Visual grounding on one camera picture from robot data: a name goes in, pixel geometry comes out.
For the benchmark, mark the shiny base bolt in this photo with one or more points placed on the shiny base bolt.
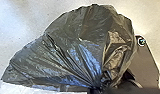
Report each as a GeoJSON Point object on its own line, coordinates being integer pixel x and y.
{"type": "Point", "coordinates": [141, 41]}

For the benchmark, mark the black trash bag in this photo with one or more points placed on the black trash bag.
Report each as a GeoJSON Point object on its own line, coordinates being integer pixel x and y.
{"type": "Point", "coordinates": [76, 53]}

